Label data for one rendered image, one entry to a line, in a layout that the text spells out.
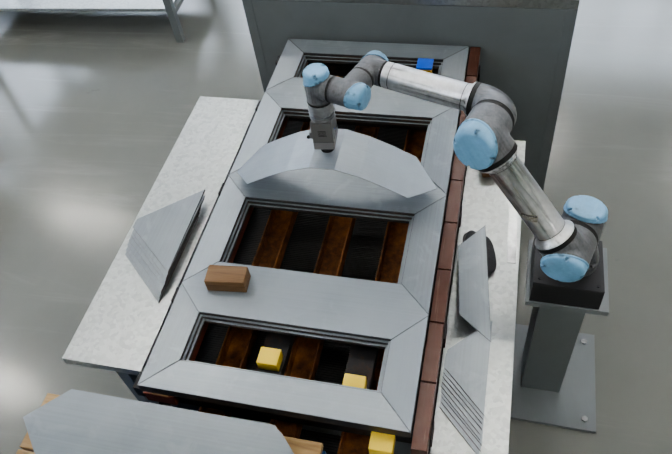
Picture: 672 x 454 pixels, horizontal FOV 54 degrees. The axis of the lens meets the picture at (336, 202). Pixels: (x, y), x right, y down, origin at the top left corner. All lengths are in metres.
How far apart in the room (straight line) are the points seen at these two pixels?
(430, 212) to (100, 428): 1.12
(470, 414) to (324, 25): 1.64
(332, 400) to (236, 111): 1.34
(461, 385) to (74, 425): 1.03
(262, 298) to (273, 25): 1.32
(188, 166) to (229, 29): 2.15
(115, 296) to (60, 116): 2.21
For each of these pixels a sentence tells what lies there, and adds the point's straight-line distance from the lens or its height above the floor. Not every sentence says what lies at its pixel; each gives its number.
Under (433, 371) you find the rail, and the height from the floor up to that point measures 0.83.
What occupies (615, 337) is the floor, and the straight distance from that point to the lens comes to 2.92.
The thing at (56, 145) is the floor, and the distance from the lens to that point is 4.11.
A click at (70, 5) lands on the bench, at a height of 0.23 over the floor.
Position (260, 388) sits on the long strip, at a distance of 1.82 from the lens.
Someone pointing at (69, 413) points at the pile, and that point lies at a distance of 1.97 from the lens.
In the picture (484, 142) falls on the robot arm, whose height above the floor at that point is 1.30.
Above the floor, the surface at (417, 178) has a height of 0.91.
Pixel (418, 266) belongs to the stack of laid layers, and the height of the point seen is 0.85.
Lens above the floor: 2.45
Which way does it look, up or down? 49 degrees down
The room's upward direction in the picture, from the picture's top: 9 degrees counter-clockwise
